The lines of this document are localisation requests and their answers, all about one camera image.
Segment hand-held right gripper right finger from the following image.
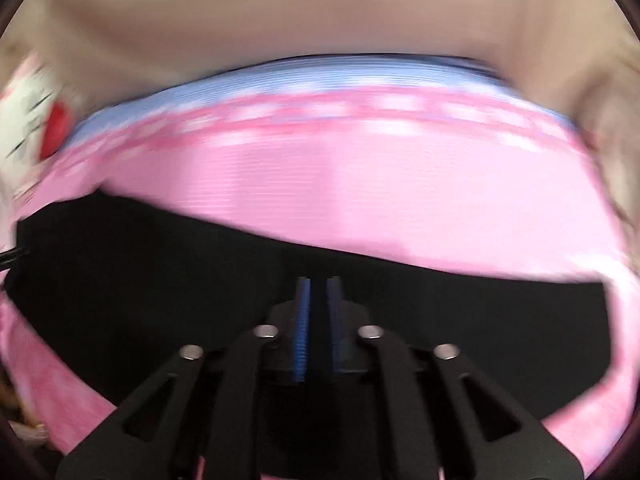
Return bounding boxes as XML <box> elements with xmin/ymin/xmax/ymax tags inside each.
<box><xmin>326</xmin><ymin>276</ymin><xmax>587</xmax><ymax>480</ymax></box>

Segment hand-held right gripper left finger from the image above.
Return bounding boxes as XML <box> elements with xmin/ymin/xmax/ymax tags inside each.
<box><xmin>56</xmin><ymin>276</ymin><xmax>313</xmax><ymax>480</ymax></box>

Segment black pants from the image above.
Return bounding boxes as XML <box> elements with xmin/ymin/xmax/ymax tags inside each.
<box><xmin>9</xmin><ymin>194</ymin><xmax>622</xmax><ymax>480</ymax></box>

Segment pink floral blanket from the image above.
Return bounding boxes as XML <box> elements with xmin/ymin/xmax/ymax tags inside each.
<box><xmin>0</xmin><ymin>57</ymin><xmax>640</xmax><ymax>480</ymax></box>

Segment beige cloth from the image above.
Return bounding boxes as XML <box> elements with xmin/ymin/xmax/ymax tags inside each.
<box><xmin>0</xmin><ymin>0</ymin><xmax>640</xmax><ymax>131</ymax></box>

